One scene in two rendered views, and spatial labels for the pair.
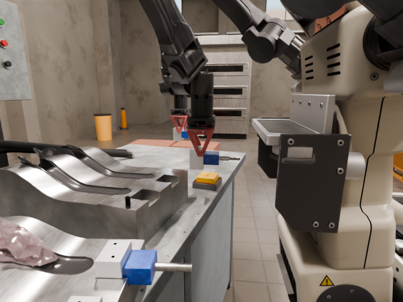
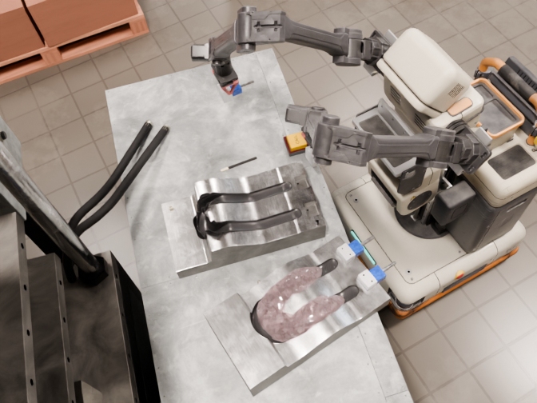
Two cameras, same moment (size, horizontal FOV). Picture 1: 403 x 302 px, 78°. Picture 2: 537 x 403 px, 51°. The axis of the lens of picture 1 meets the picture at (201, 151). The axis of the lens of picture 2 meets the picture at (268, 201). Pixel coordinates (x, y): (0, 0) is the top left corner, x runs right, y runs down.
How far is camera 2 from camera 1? 156 cm
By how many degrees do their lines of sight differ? 51
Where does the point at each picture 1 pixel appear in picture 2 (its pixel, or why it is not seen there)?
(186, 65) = not seen: hidden behind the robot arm
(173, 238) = (331, 217)
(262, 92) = not seen: outside the picture
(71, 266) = (327, 266)
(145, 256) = (356, 245)
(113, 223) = (309, 234)
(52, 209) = (263, 247)
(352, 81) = not seen: hidden behind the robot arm
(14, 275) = (322, 283)
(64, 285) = (339, 273)
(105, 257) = (348, 256)
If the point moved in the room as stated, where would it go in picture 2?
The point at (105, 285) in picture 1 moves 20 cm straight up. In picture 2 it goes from (352, 264) to (357, 236)
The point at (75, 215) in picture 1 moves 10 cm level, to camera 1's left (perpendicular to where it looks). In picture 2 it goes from (282, 242) to (256, 259)
